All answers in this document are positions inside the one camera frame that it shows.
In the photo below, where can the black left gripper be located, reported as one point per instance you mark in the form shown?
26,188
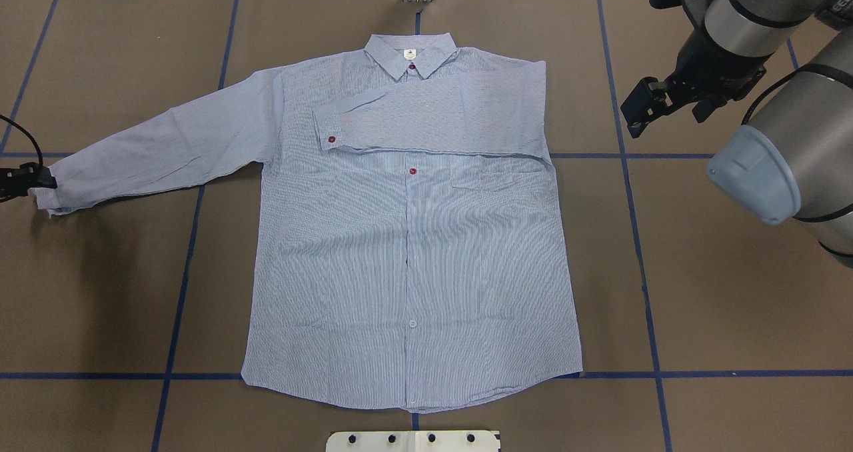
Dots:
20,178

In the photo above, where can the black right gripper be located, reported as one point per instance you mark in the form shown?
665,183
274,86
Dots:
718,63

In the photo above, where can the blue striped button shirt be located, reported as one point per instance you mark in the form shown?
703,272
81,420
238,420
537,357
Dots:
411,251

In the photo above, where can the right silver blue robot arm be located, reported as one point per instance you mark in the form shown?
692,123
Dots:
790,158

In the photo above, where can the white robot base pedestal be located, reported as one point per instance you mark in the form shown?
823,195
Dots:
439,440

